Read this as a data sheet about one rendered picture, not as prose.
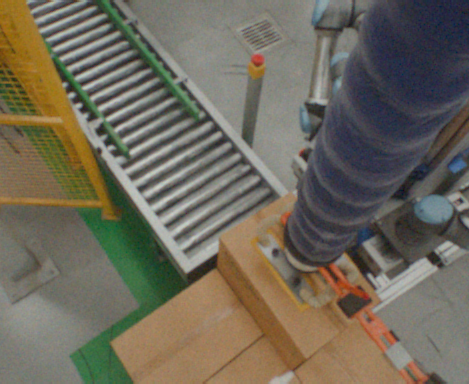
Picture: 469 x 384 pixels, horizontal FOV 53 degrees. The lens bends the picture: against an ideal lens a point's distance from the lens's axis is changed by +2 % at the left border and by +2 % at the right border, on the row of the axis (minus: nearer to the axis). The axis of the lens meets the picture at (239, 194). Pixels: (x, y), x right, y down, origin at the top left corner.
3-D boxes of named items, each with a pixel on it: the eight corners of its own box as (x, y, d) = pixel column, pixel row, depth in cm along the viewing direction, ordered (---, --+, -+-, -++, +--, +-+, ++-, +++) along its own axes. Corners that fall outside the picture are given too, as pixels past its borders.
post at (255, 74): (237, 163, 325) (247, 62, 236) (244, 158, 327) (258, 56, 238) (242, 170, 323) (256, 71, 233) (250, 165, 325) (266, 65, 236)
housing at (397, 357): (379, 354, 160) (384, 352, 156) (394, 342, 162) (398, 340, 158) (393, 372, 158) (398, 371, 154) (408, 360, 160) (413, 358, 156)
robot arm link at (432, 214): (413, 201, 189) (427, 185, 177) (445, 218, 187) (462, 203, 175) (402, 224, 184) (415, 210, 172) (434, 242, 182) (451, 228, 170)
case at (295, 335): (217, 265, 234) (218, 236, 198) (279, 224, 246) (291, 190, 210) (290, 371, 214) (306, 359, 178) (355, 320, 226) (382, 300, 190)
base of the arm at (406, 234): (413, 207, 199) (423, 197, 191) (438, 235, 194) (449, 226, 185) (386, 224, 195) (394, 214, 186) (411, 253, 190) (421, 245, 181)
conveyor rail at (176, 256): (-10, 11, 320) (-22, -13, 303) (-3, 8, 321) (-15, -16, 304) (184, 280, 244) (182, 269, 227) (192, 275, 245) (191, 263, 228)
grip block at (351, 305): (333, 301, 167) (337, 297, 162) (354, 286, 170) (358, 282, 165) (349, 321, 164) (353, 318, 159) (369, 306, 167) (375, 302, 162)
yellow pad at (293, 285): (249, 242, 186) (250, 237, 182) (269, 229, 189) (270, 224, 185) (301, 313, 175) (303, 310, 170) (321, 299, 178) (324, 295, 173)
